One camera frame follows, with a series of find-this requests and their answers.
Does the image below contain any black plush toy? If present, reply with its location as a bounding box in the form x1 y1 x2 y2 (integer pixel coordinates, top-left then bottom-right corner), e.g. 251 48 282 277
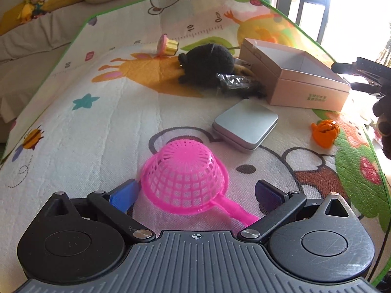
178 44 254 90

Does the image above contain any silver metal tin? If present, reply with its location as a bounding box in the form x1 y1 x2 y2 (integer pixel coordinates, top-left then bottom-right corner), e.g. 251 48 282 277
212 99 279 154

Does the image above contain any orange pumpkin toy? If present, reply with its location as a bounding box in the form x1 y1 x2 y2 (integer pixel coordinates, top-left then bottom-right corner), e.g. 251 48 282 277
311 120 340 147

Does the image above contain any printed cartoon play mat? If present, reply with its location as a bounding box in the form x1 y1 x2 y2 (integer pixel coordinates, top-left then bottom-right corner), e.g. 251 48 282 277
0 0 391 284

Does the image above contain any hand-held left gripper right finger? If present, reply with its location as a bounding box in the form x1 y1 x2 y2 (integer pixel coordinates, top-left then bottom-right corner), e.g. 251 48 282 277
237 179 352 245

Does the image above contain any black plastic packet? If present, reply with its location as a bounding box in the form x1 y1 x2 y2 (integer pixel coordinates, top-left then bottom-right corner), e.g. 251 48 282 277
216 73 260 94

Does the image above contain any dark window frame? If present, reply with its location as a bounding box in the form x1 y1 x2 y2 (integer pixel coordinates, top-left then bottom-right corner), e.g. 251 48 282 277
276 0 333 45

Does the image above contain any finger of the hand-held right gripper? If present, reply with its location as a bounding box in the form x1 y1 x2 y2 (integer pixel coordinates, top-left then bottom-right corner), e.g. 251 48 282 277
351 81 385 96
332 56 391 78

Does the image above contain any person's right hand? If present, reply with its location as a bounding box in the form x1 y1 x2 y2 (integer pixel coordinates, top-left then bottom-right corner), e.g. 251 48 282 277
373 98 391 161

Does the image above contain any pink yellow cupcake toy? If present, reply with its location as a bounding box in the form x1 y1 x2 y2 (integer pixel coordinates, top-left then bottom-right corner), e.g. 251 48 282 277
146 33 179 57

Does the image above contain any colourful doll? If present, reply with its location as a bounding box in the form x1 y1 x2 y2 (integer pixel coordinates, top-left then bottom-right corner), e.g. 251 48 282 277
17 0 54 22

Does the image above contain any grey covered sofa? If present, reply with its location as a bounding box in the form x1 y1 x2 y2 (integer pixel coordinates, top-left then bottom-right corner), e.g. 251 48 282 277
0 0 208 142

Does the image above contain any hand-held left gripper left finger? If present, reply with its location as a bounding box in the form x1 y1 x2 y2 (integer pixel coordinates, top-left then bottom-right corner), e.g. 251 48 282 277
46 179 156 245

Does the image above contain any yellow long pillow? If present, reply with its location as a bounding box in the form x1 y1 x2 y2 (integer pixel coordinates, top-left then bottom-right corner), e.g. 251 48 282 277
0 0 83 35

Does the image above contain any pink cardboard box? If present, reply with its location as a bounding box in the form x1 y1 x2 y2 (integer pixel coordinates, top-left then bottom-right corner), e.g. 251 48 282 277
238 37 351 111

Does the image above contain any pink plastic toy strainer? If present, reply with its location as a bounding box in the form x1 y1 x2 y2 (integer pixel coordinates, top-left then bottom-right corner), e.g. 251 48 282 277
141 139 260 228

